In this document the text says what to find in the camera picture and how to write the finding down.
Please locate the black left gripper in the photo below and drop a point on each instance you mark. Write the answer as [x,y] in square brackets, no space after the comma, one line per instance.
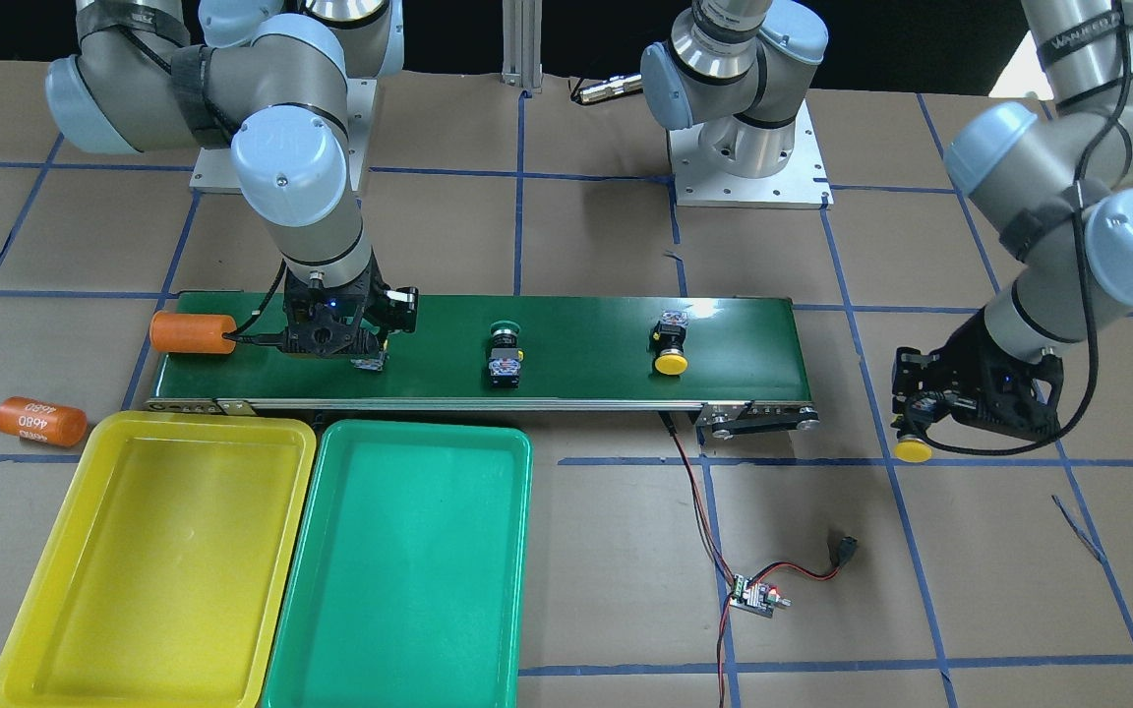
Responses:
[962,362]

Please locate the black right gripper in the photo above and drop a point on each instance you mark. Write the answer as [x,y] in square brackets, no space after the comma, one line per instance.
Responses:
[397,306]

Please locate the yellow push button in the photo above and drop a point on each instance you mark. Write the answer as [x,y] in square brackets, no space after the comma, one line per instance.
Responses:
[667,343]
[909,446]

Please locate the lone green push button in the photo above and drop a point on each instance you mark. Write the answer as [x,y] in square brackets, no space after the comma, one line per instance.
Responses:
[504,355]

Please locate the plain orange cylinder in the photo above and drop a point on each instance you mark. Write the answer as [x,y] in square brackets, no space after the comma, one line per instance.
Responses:
[171,332]

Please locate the orange cylinder with white numbers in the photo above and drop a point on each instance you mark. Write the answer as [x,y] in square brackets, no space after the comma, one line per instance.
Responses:
[43,422]

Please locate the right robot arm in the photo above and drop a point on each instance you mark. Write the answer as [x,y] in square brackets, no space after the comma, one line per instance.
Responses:
[271,86]

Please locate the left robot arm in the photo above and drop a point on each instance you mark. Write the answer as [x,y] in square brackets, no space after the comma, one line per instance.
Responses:
[1059,192]

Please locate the black barrel power connector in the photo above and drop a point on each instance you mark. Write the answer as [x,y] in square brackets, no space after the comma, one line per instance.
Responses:
[843,552]

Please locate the green conveyor belt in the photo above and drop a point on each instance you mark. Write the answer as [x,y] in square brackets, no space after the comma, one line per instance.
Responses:
[746,370]

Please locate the small controller circuit board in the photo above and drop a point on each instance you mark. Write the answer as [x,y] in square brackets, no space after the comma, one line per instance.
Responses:
[756,597]

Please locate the green tray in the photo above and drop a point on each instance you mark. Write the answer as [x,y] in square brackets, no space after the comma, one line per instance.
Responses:
[406,586]

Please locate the yellow tray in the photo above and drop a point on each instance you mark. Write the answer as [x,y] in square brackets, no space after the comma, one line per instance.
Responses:
[161,580]

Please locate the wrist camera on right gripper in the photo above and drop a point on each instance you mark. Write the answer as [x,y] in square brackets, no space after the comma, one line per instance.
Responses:
[320,334]

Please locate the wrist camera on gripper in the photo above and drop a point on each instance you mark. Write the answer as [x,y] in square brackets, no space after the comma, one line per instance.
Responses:
[320,334]
[1030,444]

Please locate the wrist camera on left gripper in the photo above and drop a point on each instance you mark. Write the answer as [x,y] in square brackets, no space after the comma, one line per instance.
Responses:
[1030,444]

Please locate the aluminium frame post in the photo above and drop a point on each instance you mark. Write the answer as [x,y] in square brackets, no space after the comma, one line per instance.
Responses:
[521,25]

